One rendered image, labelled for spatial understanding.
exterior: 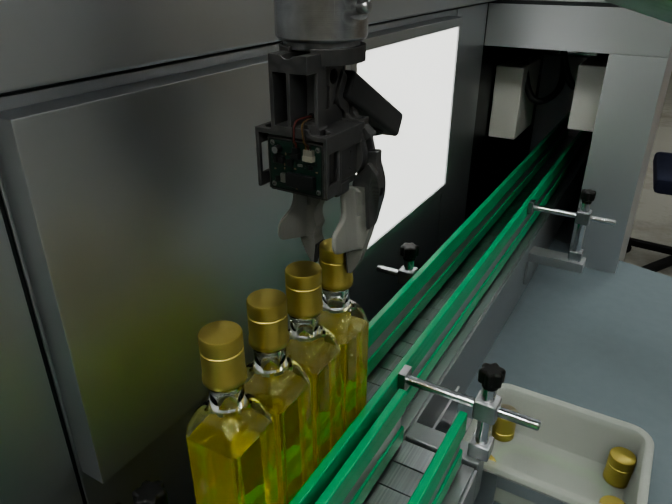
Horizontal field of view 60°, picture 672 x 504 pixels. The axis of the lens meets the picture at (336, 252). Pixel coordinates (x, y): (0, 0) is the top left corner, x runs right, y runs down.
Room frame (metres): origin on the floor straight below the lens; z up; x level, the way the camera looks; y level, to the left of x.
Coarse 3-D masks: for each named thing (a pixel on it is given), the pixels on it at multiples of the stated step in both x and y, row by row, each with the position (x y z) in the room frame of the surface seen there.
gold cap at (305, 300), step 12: (300, 264) 0.47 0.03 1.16; (312, 264) 0.47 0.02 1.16; (288, 276) 0.46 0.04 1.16; (300, 276) 0.45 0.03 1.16; (312, 276) 0.45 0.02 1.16; (288, 288) 0.46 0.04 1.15; (300, 288) 0.45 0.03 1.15; (312, 288) 0.45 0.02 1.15; (288, 300) 0.46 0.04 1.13; (300, 300) 0.45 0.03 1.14; (312, 300) 0.45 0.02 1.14; (288, 312) 0.46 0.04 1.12; (300, 312) 0.45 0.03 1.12; (312, 312) 0.45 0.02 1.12
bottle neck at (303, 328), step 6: (294, 318) 0.46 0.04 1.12; (312, 318) 0.45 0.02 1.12; (318, 318) 0.46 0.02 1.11; (294, 324) 0.46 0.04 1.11; (300, 324) 0.45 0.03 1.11; (306, 324) 0.45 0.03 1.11; (312, 324) 0.46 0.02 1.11; (318, 324) 0.46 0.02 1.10; (294, 330) 0.46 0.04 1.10; (300, 330) 0.45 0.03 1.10; (306, 330) 0.45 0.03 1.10; (312, 330) 0.46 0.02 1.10; (318, 330) 0.46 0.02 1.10; (294, 336) 0.46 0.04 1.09; (300, 336) 0.45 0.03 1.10; (306, 336) 0.45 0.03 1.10; (312, 336) 0.46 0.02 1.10
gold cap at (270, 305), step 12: (252, 300) 0.41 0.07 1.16; (264, 300) 0.41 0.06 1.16; (276, 300) 0.41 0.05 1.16; (252, 312) 0.40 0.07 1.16; (264, 312) 0.40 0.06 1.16; (276, 312) 0.40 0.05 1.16; (252, 324) 0.40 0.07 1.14; (264, 324) 0.40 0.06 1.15; (276, 324) 0.40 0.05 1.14; (252, 336) 0.40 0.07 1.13; (264, 336) 0.40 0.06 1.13; (276, 336) 0.40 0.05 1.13; (288, 336) 0.41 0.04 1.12; (252, 348) 0.40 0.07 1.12; (264, 348) 0.40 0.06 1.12; (276, 348) 0.40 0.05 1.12
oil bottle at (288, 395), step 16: (288, 368) 0.41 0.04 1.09; (256, 384) 0.40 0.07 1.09; (272, 384) 0.39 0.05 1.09; (288, 384) 0.40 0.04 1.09; (304, 384) 0.41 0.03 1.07; (272, 400) 0.38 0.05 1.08; (288, 400) 0.39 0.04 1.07; (304, 400) 0.41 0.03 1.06; (272, 416) 0.38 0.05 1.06; (288, 416) 0.39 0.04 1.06; (304, 416) 0.41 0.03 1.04; (288, 432) 0.39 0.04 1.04; (304, 432) 0.41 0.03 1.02; (288, 448) 0.39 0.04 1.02; (304, 448) 0.41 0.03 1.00; (288, 464) 0.39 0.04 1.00; (304, 464) 0.41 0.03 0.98; (288, 480) 0.38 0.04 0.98; (304, 480) 0.41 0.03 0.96; (288, 496) 0.38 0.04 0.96
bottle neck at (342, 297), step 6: (324, 294) 0.51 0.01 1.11; (330, 294) 0.50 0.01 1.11; (336, 294) 0.50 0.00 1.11; (342, 294) 0.51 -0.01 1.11; (348, 294) 0.51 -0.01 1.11; (324, 300) 0.51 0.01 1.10; (330, 300) 0.50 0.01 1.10; (336, 300) 0.50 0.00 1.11; (342, 300) 0.51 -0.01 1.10; (348, 300) 0.51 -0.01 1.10; (324, 306) 0.51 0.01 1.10; (330, 306) 0.50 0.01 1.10; (336, 306) 0.50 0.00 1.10; (342, 306) 0.50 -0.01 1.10
